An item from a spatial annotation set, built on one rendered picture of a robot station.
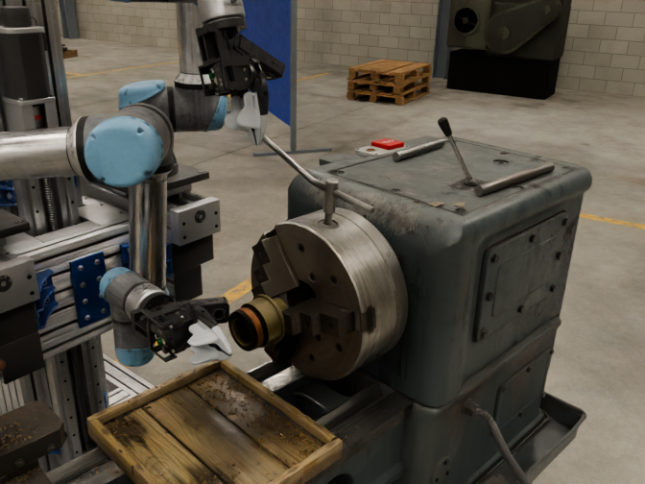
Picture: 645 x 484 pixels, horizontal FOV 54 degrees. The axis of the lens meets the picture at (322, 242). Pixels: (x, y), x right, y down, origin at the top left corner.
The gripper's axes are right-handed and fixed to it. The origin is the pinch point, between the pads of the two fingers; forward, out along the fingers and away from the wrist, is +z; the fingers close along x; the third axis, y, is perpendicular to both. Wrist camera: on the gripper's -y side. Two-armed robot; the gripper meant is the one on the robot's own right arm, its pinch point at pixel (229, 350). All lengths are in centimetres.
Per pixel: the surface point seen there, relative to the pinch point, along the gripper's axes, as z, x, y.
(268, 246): -9.3, 11.1, -16.2
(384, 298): 11.7, 5.3, -25.3
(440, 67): -585, -91, -884
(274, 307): -0.7, 3.8, -10.5
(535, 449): 22, -54, -78
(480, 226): 18, 16, -44
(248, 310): -2.8, 3.9, -6.2
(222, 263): -216, -108, -151
